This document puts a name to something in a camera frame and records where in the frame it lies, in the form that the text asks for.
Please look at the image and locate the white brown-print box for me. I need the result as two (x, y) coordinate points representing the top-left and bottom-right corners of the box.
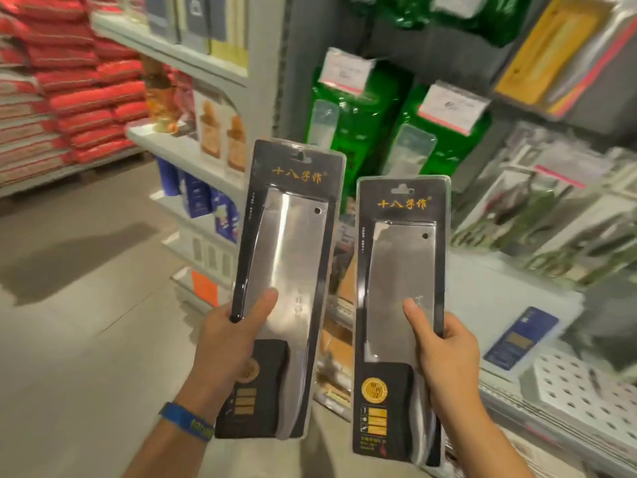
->
(224, 110), (248, 176)
(192, 90), (224, 161)

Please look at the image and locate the blue wristband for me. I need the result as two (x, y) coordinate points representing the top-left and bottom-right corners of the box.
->
(158, 402), (216, 442)

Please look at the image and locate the yellow packaged cleaver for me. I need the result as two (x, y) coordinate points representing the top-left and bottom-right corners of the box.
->
(491, 0), (637, 121)

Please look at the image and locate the orange and white box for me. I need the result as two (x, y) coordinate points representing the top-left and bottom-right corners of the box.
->
(171, 265), (234, 310)

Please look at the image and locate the stack of red packets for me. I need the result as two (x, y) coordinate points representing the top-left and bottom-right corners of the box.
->
(0, 0), (151, 191)

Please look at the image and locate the black packaged cleaver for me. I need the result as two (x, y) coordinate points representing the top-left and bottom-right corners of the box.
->
(352, 175), (453, 467)
(214, 139), (348, 440)

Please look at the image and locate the orange patterned packet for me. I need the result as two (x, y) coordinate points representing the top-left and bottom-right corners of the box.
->
(141, 53), (196, 136)

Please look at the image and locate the white cutting board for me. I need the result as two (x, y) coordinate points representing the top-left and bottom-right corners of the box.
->
(444, 252), (587, 385)

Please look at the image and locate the yellow box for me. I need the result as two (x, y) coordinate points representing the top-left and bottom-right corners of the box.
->
(208, 0), (251, 69)

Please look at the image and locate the white end shelf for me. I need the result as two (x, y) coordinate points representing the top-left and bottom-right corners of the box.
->
(91, 0), (295, 315)

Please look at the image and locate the row of white slotted boxes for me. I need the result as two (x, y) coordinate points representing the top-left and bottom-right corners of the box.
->
(178, 227), (238, 290)

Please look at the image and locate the grey metal display shelf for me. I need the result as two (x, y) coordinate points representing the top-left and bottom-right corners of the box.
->
(273, 0), (637, 478)

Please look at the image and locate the dark blue box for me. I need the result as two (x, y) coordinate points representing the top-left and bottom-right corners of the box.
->
(180, 170), (214, 220)
(210, 187), (244, 246)
(155, 155), (184, 199)

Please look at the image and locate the stack of wooden racks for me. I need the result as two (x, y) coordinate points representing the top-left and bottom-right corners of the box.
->
(312, 321), (356, 420)

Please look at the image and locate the white perforated board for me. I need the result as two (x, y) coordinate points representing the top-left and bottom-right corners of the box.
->
(519, 347), (637, 459)

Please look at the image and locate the person's left hand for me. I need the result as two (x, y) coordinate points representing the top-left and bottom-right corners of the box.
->
(188, 288), (279, 410)

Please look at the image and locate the white red-edged price tag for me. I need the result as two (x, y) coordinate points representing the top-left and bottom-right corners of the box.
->
(531, 147), (614, 191)
(417, 80), (492, 137)
(317, 48), (378, 96)

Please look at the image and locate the person's right hand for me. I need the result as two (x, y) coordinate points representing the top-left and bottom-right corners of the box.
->
(403, 298), (482, 420)

